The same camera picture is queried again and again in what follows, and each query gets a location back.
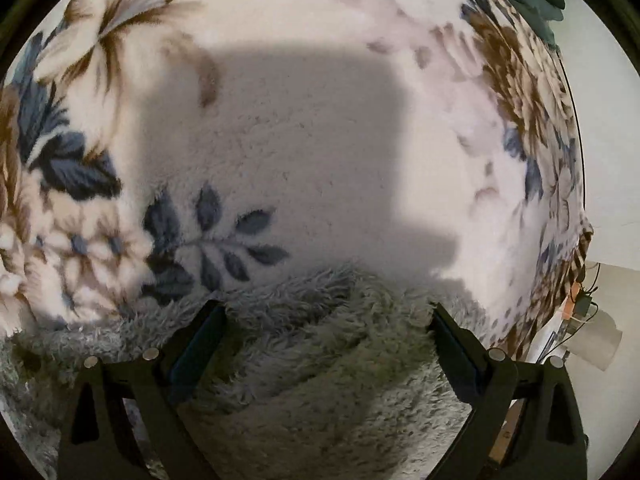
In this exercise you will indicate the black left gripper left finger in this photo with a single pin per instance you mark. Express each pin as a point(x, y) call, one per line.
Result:
point(97, 441)

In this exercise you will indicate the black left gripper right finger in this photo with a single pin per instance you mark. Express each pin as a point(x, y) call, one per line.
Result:
point(548, 441)

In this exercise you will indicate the grey fleece pants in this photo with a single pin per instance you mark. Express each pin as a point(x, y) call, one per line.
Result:
point(331, 375)

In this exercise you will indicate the floral bed blanket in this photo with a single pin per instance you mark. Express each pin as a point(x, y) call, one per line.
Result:
point(154, 150)

